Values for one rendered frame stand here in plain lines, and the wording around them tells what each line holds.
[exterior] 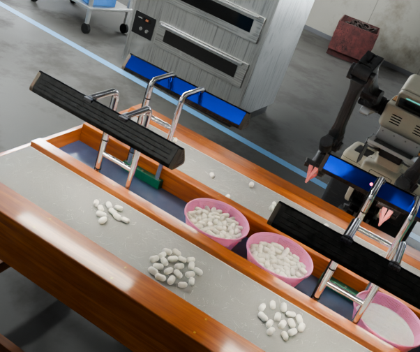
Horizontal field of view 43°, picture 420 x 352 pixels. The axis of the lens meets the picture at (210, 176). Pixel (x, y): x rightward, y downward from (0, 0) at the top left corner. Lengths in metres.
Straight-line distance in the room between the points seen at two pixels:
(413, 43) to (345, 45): 1.45
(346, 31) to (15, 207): 7.97
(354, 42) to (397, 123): 6.63
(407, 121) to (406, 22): 7.61
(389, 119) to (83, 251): 1.69
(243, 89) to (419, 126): 2.35
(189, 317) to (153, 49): 3.91
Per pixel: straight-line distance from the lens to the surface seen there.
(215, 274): 1.88
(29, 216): 1.86
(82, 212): 1.97
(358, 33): 9.37
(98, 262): 1.73
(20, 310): 2.62
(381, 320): 2.10
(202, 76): 5.02
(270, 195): 2.49
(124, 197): 2.06
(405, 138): 2.80
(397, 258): 1.66
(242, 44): 4.80
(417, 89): 2.74
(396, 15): 10.40
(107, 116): 1.86
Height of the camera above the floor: 1.87
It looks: 27 degrees down
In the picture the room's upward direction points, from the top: 20 degrees clockwise
